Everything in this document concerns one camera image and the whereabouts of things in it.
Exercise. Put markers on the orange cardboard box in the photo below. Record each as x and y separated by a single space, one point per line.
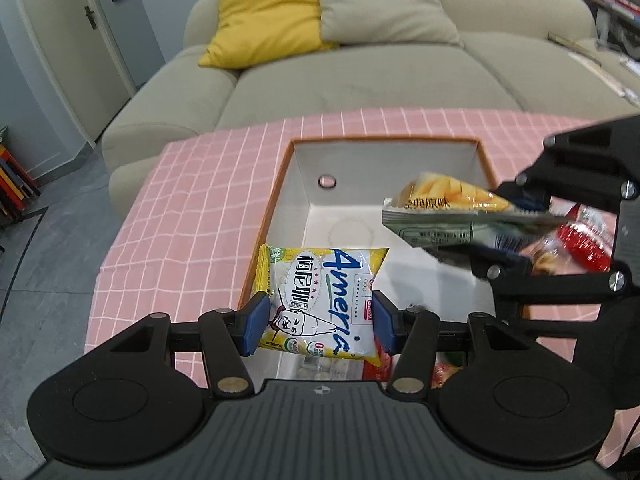
380 170

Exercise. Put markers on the white door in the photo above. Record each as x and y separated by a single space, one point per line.
65 50

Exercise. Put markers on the red stick snack packet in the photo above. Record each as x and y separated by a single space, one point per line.
375 367

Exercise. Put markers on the yellow pillow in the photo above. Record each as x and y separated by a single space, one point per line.
265 15

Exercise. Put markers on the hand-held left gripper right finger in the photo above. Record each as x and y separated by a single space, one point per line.
382 321

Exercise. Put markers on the dark book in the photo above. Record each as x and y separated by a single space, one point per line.
570 44

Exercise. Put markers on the beige pillow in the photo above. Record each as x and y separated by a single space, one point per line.
380 0

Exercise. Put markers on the green white chips packet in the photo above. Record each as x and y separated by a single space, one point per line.
440 220

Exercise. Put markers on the pink checkered tablecloth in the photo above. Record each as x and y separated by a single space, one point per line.
200 200

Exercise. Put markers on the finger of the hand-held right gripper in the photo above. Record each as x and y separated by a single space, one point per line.
585 165
550 285

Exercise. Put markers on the white rack with books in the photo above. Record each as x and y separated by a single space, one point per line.
615 0

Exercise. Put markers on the yellow white snack packet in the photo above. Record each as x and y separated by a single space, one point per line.
320 300

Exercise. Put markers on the stack of coloured stools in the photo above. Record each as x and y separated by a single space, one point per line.
15 180

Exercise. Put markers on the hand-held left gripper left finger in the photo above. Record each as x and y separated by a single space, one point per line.
255 321

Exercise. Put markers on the beige sofa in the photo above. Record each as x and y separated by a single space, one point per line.
375 80

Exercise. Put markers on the large red snack packet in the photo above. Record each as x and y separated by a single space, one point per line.
585 247

